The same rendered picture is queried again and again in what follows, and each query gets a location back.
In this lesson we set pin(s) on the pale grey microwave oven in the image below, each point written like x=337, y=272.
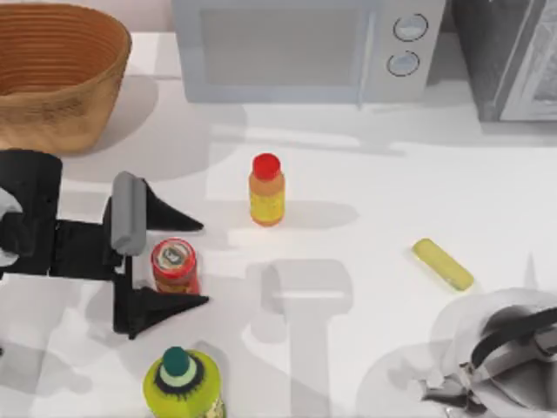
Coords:
x=278, y=48

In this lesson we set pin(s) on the yellow-green flat bar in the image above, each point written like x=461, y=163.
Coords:
x=442, y=264

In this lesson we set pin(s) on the orange bottle with red cap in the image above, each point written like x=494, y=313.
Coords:
x=267, y=198

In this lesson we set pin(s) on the grey cabinet with dark inside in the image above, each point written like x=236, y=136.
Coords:
x=491, y=65

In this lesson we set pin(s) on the round microwave knob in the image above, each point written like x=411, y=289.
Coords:
x=410, y=26
x=403, y=63

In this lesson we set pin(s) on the brown wicker basket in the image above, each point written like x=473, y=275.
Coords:
x=65, y=104

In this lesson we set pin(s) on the red jar with printed lid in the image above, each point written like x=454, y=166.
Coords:
x=175, y=270

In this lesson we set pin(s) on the green bottle with dark cap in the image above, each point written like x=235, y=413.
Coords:
x=185, y=387

